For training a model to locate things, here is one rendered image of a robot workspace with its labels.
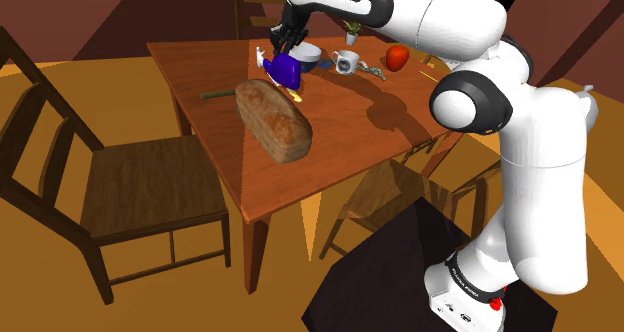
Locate wooden table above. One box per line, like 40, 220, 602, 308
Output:
146, 35, 470, 296

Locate olive green stick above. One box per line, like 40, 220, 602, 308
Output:
199, 88, 238, 102

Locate red apple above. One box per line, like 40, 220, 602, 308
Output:
385, 44, 411, 73

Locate white mug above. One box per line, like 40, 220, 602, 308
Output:
330, 49, 362, 77

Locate light wooden chair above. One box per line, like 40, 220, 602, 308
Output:
318, 159, 504, 262

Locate brown bread loaf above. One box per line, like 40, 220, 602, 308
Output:
234, 78, 314, 165

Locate white and blue bowl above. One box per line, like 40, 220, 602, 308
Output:
288, 42, 323, 74

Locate silver keys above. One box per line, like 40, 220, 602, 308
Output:
357, 62, 388, 83

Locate small potted plant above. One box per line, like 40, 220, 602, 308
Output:
342, 20, 363, 47

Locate dark robot stand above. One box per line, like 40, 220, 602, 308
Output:
301, 196, 560, 332

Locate blue cup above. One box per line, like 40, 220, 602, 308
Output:
255, 47, 303, 92

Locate dark wooden chair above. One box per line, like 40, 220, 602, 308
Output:
233, 0, 290, 41
0, 25, 233, 307

